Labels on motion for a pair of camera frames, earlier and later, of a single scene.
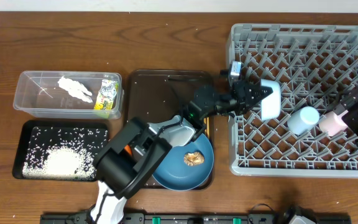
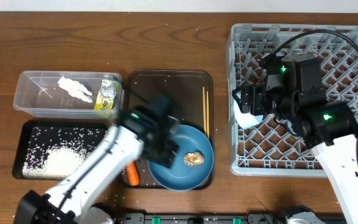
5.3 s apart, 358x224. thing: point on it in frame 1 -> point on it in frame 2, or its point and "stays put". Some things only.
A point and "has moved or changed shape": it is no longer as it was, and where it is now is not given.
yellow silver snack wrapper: x=105 y=98 stays put
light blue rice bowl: x=271 y=106 has moved or changed shape
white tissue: x=75 y=89 stays put
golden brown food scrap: x=194 y=158 stays put
